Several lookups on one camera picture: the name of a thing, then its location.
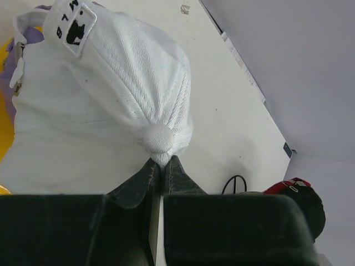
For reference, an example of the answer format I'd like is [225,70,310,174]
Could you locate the black wire hat stand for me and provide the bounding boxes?
[221,175,247,195]

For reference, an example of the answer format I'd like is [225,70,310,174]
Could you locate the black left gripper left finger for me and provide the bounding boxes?
[1,160,160,265]

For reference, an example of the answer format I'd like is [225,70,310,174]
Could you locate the white baseball cap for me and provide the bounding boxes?
[1,1,193,195]

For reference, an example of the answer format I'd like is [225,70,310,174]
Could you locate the small white scrap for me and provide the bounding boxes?
[180,4,190,15]

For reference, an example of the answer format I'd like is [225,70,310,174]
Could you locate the purple baseball cap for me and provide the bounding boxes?
[1,14,62,128]

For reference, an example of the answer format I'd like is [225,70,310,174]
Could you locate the red baseball cap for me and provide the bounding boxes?
[264,177,311,195]

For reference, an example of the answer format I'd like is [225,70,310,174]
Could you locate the yellow plastic tray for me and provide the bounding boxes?
[0,39,14,195]

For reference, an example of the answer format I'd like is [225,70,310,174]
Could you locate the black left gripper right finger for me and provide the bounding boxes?
[163,156,318,265]

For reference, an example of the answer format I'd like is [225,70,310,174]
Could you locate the black baseball cap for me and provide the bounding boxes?
[244,185,327,244]

